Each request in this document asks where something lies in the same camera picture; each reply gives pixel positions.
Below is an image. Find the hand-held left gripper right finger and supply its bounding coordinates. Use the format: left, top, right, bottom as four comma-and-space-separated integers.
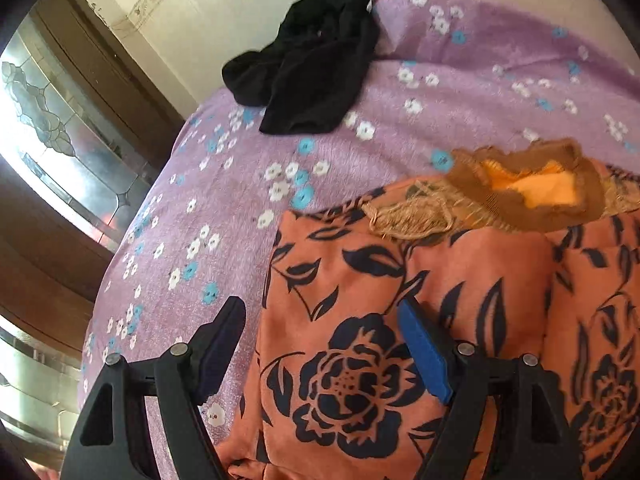
397, 294, 583, 480

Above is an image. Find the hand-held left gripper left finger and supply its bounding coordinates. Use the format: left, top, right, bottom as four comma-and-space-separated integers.
59, 296, 247, 480

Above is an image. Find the orange black floral garment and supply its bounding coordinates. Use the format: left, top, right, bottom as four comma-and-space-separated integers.
220, 141, 640, 480

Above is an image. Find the purple floral blanket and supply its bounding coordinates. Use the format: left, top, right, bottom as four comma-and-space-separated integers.
75, 0, 640, 480

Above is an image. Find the wooden door with patterned glass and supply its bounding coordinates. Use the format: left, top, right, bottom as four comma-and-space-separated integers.
0, 0, 201, 466

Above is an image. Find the black cloth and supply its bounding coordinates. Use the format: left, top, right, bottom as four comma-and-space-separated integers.
222, 0, 381, 136

